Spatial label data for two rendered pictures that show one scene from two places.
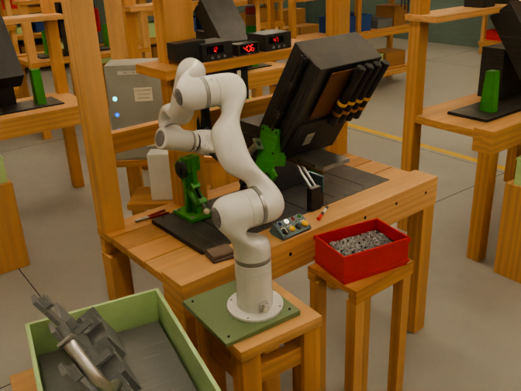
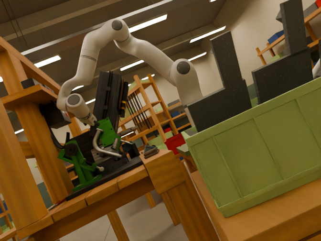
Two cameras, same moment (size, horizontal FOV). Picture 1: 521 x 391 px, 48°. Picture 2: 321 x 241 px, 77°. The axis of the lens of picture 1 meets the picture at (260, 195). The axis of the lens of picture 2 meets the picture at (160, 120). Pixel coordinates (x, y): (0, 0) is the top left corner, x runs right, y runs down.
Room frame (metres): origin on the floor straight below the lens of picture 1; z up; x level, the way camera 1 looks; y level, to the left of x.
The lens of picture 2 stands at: (1.32, 1.09, 0.99)
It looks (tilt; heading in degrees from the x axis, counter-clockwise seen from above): 3 degrees up; 298
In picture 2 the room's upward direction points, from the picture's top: 25 degrees counter-clockwise
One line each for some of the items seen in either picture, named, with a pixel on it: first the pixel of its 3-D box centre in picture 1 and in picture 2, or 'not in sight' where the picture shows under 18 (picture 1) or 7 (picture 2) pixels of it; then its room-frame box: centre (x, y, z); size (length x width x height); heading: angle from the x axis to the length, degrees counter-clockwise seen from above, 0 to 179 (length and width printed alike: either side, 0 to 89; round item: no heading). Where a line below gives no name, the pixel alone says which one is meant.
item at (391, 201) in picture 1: (320, 232); (150, 160); (2.28, -0.25, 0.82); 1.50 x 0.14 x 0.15; 128
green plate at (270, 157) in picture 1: (272, 149); (106, 132); (2.41, -0.06, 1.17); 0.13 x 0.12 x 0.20; 128
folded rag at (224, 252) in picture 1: (221, 253); (151, 152); (1.96, 0.16, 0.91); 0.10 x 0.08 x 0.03; 116
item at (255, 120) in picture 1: (274, 151); (91, 154); (2.68, -0.08, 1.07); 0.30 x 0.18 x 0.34; 128
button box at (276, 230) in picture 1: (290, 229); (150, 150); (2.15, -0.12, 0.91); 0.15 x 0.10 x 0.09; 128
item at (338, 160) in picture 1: (305, 155); (115, 137); (2.48, -0.20, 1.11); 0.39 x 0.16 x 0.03; 38
